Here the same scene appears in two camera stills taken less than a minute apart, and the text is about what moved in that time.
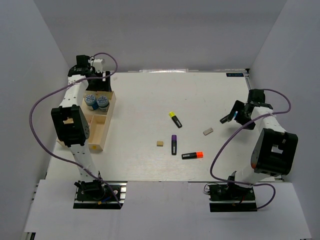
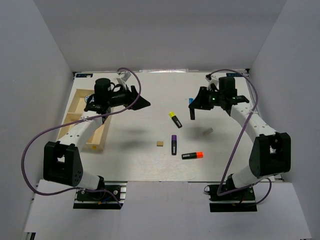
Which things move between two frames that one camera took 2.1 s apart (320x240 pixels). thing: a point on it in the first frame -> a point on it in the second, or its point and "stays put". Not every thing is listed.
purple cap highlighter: x=174 y=145 stays put
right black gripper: x=238 y=106 -> x=200 y=101
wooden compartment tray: x=99 y=121 stays put
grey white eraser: x=208 y=131 stays put
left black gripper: x=104 y=86 -> x=130 y=96
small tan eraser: x=160 y=143 stays put
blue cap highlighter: x=229 y=117 -> x=192 y=110
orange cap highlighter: x=192 y=155 stays put
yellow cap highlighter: x=173 y=116 stays put
